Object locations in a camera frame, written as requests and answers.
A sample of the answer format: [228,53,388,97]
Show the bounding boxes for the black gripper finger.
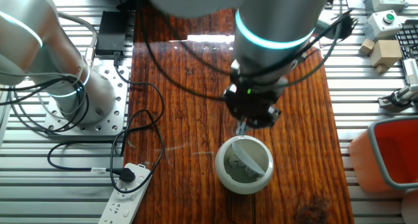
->
[250,106,282,130]
[223,85,248,136]

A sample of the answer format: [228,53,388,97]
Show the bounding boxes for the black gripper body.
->
[225,81,285,121]

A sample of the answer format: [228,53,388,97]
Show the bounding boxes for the round white swing-lid trash can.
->
[214,135,274,195]

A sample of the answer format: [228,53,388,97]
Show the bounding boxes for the wood grain board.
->
[123,0,355,224]

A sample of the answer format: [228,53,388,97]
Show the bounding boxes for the small wooden block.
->
[359,38,376,56]

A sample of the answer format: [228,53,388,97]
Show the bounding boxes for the orange square bin grey rim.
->
[347,116,418,194]

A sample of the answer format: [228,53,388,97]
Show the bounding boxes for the large wooden block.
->
[370,39,403,74]

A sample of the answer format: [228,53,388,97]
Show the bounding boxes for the white power strip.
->
[97,163,154,224]

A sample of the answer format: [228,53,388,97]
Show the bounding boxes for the black power adapter brick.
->
[95,10,128,57]

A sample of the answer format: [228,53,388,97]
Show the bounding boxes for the grey box green button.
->
[362,10,403,42]

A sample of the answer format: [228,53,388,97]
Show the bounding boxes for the black keyboard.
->
[394,23,418,60]

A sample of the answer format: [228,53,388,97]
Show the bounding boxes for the beige round bin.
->
[400,187,418,224]

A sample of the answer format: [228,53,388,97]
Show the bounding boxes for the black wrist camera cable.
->
[181,10,353,88]

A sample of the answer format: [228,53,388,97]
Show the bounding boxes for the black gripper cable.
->
[136,0,228,101]

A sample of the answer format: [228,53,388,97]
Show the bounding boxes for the wrist camera with grey bracket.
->
[318,8,359,40]

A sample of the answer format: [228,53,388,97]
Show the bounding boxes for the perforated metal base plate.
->
[44,59,131,136]

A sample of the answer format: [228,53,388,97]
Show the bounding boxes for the black power cord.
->
[47,56,166,195]

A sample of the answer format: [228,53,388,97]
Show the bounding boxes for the small silver camera on mount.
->
[378,85,418,112]

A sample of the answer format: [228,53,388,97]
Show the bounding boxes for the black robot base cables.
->
[0,72,91,133]

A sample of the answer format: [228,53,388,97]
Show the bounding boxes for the silver ribbed camera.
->
[401,57,418,86]

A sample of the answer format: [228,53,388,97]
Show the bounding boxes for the thick grey robot cable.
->
[57,10,99,67]

